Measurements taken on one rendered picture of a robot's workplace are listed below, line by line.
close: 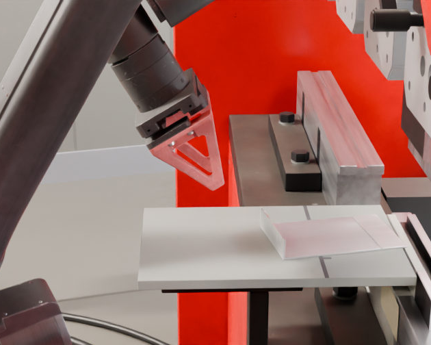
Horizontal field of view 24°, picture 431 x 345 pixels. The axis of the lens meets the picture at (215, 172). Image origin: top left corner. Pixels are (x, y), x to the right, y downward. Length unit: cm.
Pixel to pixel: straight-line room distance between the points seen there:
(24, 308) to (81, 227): 274
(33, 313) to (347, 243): 33
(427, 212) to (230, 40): 54
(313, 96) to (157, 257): 71
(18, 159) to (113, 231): 279
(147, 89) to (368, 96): 99
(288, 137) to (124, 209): 213
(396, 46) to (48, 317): 39
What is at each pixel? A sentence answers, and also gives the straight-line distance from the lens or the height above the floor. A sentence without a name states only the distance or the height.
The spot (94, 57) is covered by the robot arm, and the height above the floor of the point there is 124.
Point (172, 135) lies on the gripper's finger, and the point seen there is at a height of 113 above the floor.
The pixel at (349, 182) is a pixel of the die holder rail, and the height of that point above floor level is 94.
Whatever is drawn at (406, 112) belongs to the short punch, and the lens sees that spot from 103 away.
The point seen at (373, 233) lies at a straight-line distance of 104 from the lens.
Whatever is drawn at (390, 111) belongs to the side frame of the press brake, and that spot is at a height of 88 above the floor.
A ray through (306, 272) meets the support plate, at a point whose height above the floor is 100.
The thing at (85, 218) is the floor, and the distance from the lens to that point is 367.
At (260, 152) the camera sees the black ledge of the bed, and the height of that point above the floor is 88.
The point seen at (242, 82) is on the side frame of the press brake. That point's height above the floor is 94.
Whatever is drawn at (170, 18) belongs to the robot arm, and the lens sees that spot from 93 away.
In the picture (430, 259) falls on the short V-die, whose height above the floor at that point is 100.
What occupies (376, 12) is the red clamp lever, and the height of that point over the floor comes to 126.
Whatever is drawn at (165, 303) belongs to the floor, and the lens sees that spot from 304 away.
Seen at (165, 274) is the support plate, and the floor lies 100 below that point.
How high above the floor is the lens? 142
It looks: 20 degrees down
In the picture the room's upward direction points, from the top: straight up
